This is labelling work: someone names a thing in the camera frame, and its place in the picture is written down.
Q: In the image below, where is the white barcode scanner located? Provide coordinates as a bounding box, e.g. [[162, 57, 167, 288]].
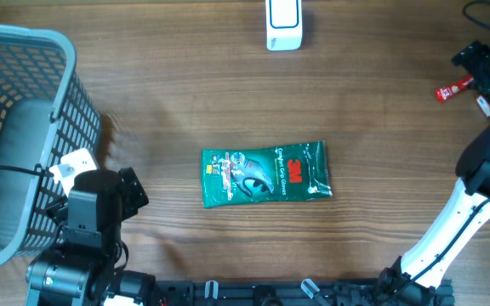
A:
[[265, 0, 303, 52]]

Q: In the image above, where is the black left camera cable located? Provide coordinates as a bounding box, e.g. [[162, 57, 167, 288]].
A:
[[0, 163, 55, 179]]

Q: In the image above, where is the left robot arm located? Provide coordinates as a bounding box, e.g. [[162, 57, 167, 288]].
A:
[[26, 167, 149, 305]]

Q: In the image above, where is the green 3M gloves packet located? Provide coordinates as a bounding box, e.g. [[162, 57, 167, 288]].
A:
[[201, 141, 333, 208]]

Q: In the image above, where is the small red white box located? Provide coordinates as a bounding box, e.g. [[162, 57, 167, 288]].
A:
[[476, 95, 490, 117]]

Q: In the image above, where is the red coffee stick sachet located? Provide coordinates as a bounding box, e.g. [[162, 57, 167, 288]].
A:
[[436, 75, 475, 103]]

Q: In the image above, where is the grey plastic mesh basket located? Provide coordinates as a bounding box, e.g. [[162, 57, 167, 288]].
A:
[[0, 25, 102, 266]]

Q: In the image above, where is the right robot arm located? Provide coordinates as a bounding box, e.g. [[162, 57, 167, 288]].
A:
[[372, 43, 490, 305]]

